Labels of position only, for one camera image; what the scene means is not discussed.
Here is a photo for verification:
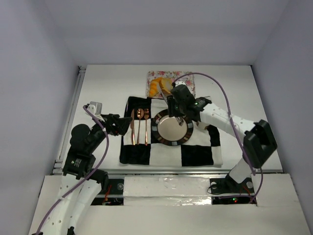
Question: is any sliced bread piece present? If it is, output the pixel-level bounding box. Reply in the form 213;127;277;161
159;77;173;95

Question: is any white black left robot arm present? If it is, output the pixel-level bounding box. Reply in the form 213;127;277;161
35;114;132;235

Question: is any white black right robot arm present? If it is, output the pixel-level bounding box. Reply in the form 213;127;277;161
167;85;277;195

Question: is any dark rimmed beige plate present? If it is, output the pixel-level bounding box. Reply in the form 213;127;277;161
151;109;194;146

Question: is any copper knife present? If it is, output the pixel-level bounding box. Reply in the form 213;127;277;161
130;109;135;145

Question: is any copper fork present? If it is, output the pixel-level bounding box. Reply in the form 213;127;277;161
144;109;149;146

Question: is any copper spoon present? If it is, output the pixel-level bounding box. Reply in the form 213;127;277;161
136;108;144;144

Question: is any orange croissant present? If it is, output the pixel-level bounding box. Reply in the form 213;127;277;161
149;77;162;97

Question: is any silver metal cup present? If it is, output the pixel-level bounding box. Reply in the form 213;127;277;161
196;121;209;130

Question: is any black white checkered cloth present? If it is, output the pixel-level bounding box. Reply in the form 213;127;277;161
119;95;224;167

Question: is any floral rectangular tray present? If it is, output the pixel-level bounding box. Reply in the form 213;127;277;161
146;70;196;98

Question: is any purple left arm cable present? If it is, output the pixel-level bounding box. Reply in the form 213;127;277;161
31;105;110;235

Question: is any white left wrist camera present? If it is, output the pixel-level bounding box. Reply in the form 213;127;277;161
87;101;102;117

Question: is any aluminium frame rail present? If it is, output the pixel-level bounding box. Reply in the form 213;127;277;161
50;66;87;175

